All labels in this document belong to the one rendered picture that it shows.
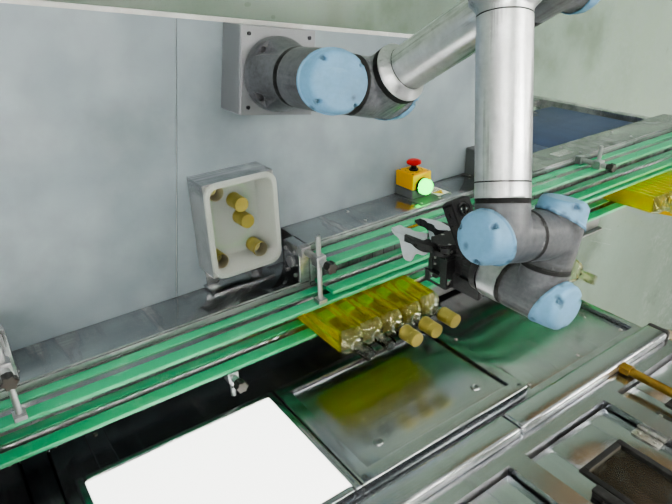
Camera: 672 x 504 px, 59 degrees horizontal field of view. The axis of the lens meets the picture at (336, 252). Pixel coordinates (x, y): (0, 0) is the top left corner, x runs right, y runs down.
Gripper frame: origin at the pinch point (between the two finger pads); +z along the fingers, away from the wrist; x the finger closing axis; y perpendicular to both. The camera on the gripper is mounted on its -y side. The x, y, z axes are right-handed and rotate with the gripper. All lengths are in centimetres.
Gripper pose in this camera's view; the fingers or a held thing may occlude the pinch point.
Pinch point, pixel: (408, 223)
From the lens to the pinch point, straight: 114.1
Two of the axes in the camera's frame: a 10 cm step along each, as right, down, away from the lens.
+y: 0.3, 9.0, 4.4
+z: -5.8, -3.5, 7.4
